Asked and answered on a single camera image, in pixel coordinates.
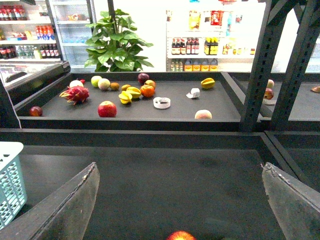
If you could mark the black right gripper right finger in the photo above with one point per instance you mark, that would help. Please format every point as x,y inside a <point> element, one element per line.
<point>295,205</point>

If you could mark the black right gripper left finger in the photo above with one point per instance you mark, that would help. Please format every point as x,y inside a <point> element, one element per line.
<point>63,215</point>

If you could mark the light blue plastic basket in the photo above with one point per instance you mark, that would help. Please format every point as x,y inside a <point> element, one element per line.
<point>13,194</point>

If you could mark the small dark red fruit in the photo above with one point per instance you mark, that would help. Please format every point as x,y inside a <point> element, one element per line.
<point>35,111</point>

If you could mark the large red apple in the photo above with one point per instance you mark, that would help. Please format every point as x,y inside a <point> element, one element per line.
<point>107,109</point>

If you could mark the red apple near front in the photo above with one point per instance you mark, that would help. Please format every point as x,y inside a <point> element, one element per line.
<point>180,235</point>

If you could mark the red apple on right tray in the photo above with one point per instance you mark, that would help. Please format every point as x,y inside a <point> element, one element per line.
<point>268,94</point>

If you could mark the brown fruit on right tray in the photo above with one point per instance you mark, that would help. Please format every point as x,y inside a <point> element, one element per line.
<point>316,89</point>

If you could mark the pink dragon fruit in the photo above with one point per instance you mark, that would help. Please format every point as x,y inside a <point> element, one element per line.
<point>75,94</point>

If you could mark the peach on right tray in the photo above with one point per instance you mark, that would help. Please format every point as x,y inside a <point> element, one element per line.
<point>270,84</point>

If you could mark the pale peach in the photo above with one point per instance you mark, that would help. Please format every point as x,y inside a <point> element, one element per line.
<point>203,114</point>

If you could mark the yellow starfruit front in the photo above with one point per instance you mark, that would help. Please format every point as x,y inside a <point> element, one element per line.
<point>125,97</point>

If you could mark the yellow starfruit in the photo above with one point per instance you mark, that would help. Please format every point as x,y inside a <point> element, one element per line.
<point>125,97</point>
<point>134,91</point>
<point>208,83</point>

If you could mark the white round fruit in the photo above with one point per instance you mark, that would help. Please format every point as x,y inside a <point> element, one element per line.
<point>76,83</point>

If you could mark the green apple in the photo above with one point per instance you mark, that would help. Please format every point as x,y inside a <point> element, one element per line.
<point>94,80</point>

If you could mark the brown kiwi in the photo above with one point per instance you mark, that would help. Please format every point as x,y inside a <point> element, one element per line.
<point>114,86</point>

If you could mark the small yellow-brown fruit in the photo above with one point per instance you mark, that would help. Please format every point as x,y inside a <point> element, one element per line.
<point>125,87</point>

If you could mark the yellow starfruit rear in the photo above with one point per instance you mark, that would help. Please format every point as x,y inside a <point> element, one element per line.
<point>134,91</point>

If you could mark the orange persimmon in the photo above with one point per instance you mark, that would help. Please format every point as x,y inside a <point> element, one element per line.
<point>147,91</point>

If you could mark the yellow starfruit far right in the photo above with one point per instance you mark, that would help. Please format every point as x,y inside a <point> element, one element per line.
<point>208,83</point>

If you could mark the white foam net sleeve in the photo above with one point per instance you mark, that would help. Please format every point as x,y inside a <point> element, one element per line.
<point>194,93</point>

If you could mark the red yellow apple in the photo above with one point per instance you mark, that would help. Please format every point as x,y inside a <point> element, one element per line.
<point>150,83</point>

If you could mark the dark purple fruit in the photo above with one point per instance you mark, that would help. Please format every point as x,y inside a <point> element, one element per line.
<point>142,78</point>

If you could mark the green potted plant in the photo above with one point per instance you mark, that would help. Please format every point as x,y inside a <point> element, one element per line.
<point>114,45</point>

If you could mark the drinks refrigerator shelf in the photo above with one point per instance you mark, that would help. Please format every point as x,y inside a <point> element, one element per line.
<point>27,32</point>

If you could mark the white shelf with bottles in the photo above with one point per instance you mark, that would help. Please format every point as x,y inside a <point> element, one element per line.
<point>208,40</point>

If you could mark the black metal shelf post rear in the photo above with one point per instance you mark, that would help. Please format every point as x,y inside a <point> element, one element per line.
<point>307,34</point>

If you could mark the black metal shelf post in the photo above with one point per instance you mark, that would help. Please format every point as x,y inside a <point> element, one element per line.
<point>272,26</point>
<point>307,34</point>

